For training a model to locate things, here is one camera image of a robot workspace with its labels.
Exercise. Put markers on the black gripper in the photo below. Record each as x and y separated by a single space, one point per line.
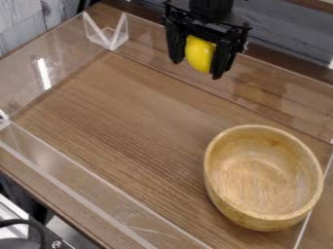
209 20

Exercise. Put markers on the clear acrylic enclosure walls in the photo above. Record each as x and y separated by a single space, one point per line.
107 128

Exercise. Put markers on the yellow lemon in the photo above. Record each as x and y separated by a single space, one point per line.
200 53

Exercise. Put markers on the light wooden bowl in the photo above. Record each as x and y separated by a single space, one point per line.
262 176

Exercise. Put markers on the clear acrylic corner bracket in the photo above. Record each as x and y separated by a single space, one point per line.
107 37

